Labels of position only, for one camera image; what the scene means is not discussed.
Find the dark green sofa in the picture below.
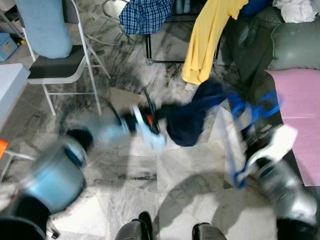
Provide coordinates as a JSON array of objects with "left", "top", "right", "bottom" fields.
[{"left": 220, "top": 5, "right": 320, "bottom": 116}]

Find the blue plastic hanger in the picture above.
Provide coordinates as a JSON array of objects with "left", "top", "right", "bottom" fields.
[{"left": 220, "top": 90, "right": 283, "bottom": 190}]

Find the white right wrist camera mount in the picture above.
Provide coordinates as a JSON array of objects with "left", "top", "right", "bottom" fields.
[{"left": 245, "top": 125, "right": 299, "bottom": 173}]

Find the light blue folding table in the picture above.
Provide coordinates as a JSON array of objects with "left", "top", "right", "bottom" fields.
[{"left": 0, "top": 64, "right": 36, "bottom": 181}]

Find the pink mat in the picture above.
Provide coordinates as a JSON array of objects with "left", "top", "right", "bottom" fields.
[{"left": 265, "top": 69, "right": 320, "bottom": 187}]

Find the flat cardboard piece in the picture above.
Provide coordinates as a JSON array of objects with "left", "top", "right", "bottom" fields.
[{"left": 107, "top": 87, "right": 151, "bottom": 116}]

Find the white crumpled cloth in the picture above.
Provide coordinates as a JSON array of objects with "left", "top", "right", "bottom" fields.
[{"left": 274, "top": 0, "right": 318, "bottom": 24}]

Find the white grey folding chair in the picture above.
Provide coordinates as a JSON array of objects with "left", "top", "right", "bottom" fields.
[{"left": 15, "top": 0, "right": 112, "bottom": 117}]

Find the robot leg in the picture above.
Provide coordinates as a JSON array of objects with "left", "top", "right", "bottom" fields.
[
  {"left": 115, "top": 211, "right": 153, "bottom": 240},
  {"left": 192, "top": 222, "right": 228, "bottom": 240}
]

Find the light blue pillow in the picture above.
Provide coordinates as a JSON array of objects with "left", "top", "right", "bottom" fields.
[{"left": 15, "top": 0, "right": 73, "bottom": 60}]

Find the robot left leg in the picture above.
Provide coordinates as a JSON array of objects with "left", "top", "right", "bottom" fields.
[{"left": 115, "top": 211, "right": 153, "bottom": 240}]

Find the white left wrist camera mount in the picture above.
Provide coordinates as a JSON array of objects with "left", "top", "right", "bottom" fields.
[{"left": 131, "top": 105, "right": 167, "bottom": 153}]

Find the black metal drying rack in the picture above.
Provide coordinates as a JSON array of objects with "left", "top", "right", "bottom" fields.
[{"left": 144, "top": 0, "right": 223, "bottom": 66}]

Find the blue plastic storage box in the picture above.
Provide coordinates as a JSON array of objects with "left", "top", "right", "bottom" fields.
[{"left": 240, "top": 0, "right": 273, "bottom": 16}]

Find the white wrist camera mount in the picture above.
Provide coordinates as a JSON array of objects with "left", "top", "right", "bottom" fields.
[
  {"left": 131, "top": 105, "right": 167, "bottom": 153},
  {"left": 245, "top": 125, "right": 299, "bottom": 173}
]

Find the navy blue garment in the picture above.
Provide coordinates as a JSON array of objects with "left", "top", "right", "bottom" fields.
[{"left": 165, "top": 80, "right": 236, "bottom": 147}]

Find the blue plaid shirt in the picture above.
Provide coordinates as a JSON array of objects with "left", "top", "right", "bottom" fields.
[{"left": 119, "top": 0, "right": 175, "bottom": 36}]

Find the robot right leg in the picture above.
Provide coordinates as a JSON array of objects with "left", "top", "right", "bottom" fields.
[{"left": 192, "top": 222, "right": 228, "bottom": 240}]

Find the yellow shirt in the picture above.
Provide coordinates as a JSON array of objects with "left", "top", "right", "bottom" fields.
[{"left": 181, "top": 0, "right": 249, "bottom": 86}]

